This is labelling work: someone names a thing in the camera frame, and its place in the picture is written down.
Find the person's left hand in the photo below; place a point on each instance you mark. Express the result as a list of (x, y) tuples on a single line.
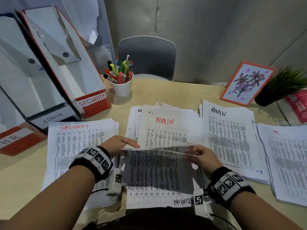
[(117, 144)]

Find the small white container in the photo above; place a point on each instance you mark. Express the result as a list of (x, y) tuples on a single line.
[(218, 84)]

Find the admin paper pile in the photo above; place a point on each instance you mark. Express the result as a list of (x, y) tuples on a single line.
[(230, 141)]

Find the person's right hand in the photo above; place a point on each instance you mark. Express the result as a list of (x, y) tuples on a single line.
[(207, 161)]

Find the paper sheet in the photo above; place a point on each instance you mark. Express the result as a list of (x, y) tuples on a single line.
[(156, 174)]

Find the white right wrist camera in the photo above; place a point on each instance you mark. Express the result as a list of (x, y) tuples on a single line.
[(201, 206)]

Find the orange framed flower drawing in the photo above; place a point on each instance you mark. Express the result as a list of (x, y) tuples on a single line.
[(247, 83)]

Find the green plant in black pot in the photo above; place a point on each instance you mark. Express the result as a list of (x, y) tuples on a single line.
[(266, 98)]

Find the black left wristband with markers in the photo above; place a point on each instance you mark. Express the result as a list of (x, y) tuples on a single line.
[(93, 160)]

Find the HR paper pile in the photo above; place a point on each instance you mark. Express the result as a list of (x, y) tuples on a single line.
[(285, 165)]

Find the white pen cup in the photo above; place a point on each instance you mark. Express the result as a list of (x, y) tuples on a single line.
[(122, 89)]

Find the black right wristband with markers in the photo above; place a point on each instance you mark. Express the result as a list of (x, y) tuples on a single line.
[(230, 186)]

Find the grey chair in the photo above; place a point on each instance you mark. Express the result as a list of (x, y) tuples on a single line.
[(148, 55)]

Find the red white paper towel pack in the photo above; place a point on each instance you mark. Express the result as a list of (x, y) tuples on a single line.
[(298, 105)]

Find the person's dark shirt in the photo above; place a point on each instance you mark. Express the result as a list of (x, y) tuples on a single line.
[(156, 220)]

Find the black admin file box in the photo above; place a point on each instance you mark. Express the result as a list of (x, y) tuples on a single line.
[(24, 93)]

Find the bunch of coloured markers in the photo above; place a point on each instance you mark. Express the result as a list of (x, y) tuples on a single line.
[(118, 70)]

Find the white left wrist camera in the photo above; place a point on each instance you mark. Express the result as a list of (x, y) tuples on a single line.
[(115, 182)]

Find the person's right forearm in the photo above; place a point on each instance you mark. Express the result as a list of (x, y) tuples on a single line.
[(259, 215)]

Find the black wristband with markers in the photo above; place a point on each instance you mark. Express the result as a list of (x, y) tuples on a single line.
[(230, 186), (93, 160)]

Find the person's left forearm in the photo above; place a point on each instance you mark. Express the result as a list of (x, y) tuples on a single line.
[(48, 203)]

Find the unsorted paper pile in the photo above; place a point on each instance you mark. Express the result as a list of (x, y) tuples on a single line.
[(168, 131)]

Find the security paper pile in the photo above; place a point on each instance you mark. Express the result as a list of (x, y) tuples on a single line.
[(72, 146)]

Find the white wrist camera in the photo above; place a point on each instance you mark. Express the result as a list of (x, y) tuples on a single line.
[(201, 206), (115, 182)]

